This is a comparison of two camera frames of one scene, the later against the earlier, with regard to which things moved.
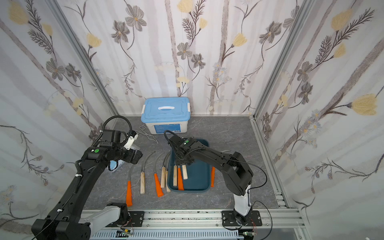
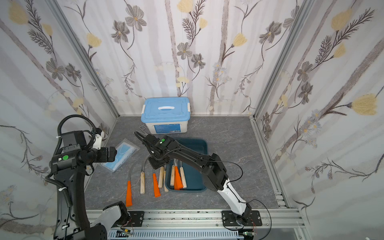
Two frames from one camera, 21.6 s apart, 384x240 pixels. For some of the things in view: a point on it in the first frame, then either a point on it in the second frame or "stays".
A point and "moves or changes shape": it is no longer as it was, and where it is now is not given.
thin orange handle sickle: (213, 173) moves or changes shape
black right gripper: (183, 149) → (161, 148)
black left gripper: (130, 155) → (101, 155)
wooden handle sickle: (163, 171) stays
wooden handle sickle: (142, 177) stays
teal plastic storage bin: (199, 178) stays
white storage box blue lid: (162, 114) stays
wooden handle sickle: (184, 172) moves or changes shape
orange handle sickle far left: (129, 201) stays
